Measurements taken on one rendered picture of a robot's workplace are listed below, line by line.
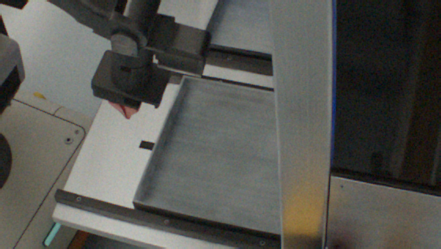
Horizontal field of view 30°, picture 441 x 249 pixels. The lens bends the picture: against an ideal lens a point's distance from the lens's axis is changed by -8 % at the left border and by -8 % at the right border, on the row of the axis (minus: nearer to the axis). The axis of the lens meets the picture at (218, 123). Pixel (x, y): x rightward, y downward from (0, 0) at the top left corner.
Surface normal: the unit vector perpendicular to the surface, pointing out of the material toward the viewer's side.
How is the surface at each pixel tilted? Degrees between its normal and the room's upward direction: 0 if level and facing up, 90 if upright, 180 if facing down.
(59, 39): 0
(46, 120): 0
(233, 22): 0
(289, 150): 90
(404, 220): 90
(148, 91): 12
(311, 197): 90
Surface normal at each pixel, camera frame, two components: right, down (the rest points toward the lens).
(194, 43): 0.14, -0.32
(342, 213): -0.30, 0.78
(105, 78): 0.11, -0.54
